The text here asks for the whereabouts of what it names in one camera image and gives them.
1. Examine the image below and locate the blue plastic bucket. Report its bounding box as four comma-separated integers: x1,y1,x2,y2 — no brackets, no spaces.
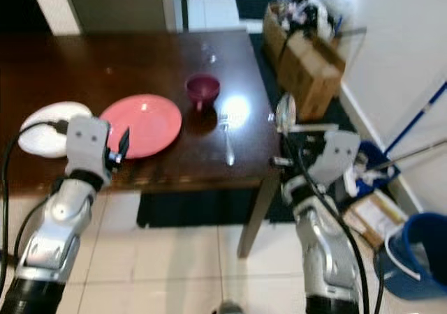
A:
376,213,447,301

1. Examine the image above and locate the blue bin with rubbish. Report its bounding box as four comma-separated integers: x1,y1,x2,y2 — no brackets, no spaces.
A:
356,141,404,197

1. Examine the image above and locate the silver metal fork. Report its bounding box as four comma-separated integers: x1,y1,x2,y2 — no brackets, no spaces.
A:
219,114,236,167

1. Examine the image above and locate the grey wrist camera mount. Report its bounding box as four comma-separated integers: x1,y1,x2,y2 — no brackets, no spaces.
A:
313,130,362,187
65,115,110,182

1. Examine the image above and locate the grey flat bar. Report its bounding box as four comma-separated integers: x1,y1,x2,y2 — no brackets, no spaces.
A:
288,124,340,133

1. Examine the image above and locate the white round plate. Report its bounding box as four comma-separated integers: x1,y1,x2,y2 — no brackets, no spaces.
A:
18,101,93,158

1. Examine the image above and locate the silver metal spoon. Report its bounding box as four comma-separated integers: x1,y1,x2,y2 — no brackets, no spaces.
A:
274,94,297,163

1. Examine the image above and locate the cardboard box with rubbish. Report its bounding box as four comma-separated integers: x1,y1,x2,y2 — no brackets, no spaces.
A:
263,0,346,121

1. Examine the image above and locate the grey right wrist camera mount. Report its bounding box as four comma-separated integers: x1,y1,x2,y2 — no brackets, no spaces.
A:
313,130,362,187

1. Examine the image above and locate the blue mop pole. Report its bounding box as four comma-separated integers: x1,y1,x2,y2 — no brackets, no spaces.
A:
383,80,447,156

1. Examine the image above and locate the tall grey cabinet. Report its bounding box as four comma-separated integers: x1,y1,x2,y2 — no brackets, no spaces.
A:
63,0,175,34

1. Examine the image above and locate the dark wooden table leg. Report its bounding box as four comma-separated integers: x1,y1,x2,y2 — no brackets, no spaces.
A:
237,171,280,259

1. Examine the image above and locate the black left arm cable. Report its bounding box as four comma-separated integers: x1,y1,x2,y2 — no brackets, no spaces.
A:
0,120,71,294

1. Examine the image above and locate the maroon cup with handle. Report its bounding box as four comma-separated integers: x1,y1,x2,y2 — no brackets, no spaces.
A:
186,74,221,112

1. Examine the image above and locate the pink round plate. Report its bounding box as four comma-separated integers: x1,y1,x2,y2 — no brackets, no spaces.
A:
99,94,183,160

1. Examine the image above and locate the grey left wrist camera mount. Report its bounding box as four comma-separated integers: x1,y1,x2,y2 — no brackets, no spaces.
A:
65,115,110,182

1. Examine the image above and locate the grey metal pole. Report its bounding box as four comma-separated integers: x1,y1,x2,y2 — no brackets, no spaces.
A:
363,138,447,174

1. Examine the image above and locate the flat labelled cardboard box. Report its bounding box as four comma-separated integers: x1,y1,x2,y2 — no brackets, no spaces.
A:
349,188,411,251

